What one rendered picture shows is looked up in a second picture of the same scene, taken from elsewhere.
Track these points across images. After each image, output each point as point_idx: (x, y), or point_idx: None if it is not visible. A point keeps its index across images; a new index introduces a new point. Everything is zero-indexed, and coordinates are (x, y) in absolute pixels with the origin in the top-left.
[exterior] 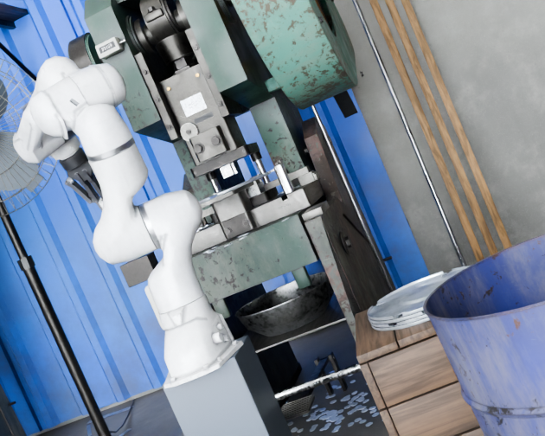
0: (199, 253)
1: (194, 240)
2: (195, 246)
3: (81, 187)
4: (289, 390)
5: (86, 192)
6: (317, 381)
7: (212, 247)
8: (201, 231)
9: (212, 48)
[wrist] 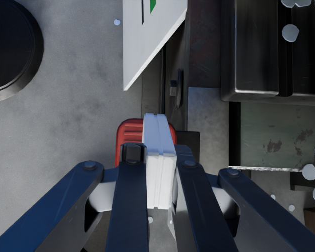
0: (283, 142)
1: (286, 98)
2: (273, 101)
3: (48, 243)
4: (239, 169)
5: (79, 208)
6: (269, 170)
7: (307, 124)
8: None
9: None
